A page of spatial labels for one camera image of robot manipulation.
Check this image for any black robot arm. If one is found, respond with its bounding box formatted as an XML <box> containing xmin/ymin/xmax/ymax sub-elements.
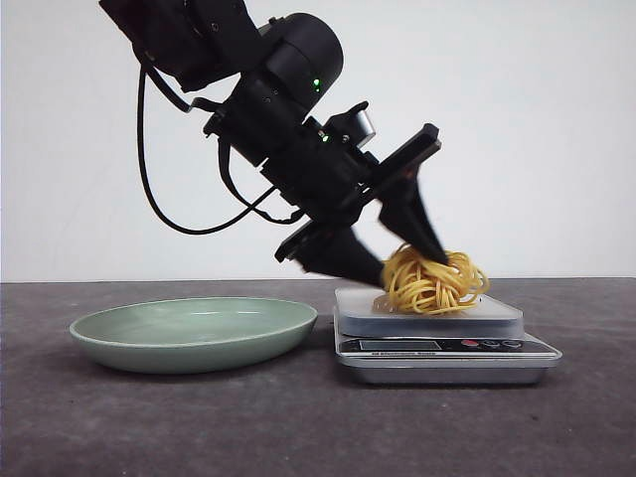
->
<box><xmin>102</xmin><ymin>1</ymin><xmax>448</xmax><ymax>286</ymax></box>

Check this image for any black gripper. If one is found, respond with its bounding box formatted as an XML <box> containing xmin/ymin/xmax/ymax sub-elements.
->
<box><xmin>262</xmin><ymin>118</ymin><xmax>448</xmax><ymax>287</ymax></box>

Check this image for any silver digital kitchen scale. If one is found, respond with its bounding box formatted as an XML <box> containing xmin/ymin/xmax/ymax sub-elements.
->
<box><xmin>334</xmin><ymin>287</ymin><xmax>562</xmax><ymax>385</ymax></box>

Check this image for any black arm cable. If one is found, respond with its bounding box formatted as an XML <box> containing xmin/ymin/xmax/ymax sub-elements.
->
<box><xmin>135</xmin><ymin>49</ymin><xmax>304</xmax><ymax>236</ymax></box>

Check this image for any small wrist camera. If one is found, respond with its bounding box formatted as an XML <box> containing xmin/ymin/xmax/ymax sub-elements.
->
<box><xmin>325</xmin><ymin>101</ymin><xmax>376</xmax><ymax>148</ymax></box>

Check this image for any yellow vermicelli noodle bundle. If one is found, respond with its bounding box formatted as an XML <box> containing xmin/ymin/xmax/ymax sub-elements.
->
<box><xmin>374</xmin><ymin>243</ymin><xmax>490</xmax><ymax>315</ymax></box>

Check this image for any light green plate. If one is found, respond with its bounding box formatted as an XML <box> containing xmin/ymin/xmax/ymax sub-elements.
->
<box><xmin>69</xmin><ymin>297</ymin><xmax>318</xmax><ymax>375</ymax></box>

